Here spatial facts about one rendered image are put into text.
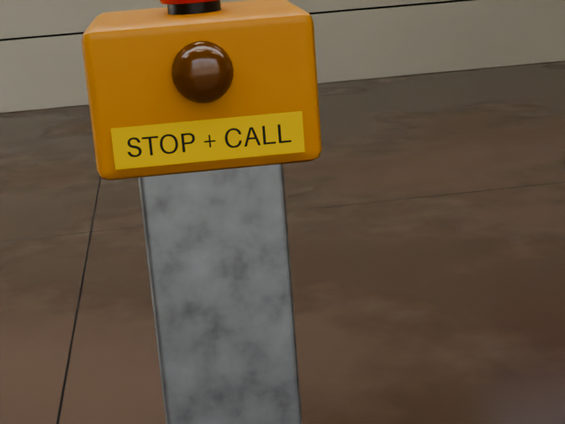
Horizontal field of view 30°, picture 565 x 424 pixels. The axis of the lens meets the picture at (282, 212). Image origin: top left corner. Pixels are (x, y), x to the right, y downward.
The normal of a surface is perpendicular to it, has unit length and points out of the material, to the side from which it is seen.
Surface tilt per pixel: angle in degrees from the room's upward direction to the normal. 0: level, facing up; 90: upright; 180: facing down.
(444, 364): 0
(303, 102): 90
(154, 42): 90
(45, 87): 90
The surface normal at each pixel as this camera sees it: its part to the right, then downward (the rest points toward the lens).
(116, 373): -0.07, -0.96
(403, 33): 0.13, 0.25
